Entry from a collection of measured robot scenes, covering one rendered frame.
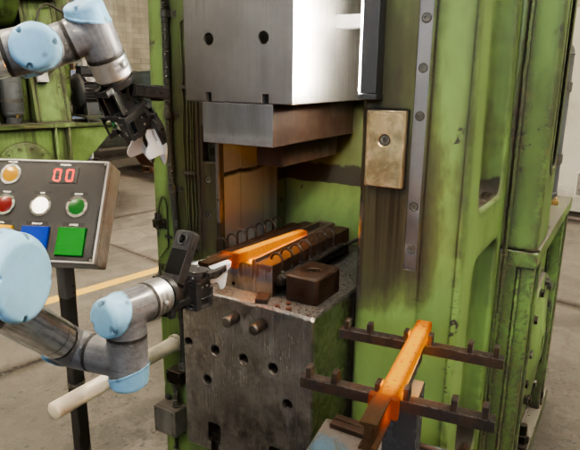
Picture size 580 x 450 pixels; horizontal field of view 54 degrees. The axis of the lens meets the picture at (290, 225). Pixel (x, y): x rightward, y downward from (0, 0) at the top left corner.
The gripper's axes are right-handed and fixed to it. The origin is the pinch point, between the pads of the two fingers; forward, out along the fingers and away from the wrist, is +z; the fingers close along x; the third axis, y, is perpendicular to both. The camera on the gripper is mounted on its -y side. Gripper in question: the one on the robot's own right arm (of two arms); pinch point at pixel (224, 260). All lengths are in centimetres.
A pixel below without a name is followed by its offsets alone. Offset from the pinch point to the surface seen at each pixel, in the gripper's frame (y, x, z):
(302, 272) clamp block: 3.7, 14.1, 11.8
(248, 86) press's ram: -38.6, 1.1, 8.1
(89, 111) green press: -9, -430, 323
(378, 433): 10, 50, -29
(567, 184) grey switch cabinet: 54, 23, 544
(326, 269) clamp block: 3.6, 17.5, 17.0
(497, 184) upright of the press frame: -14, 46, 60
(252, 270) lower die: 4.5, 1.8, 8.9
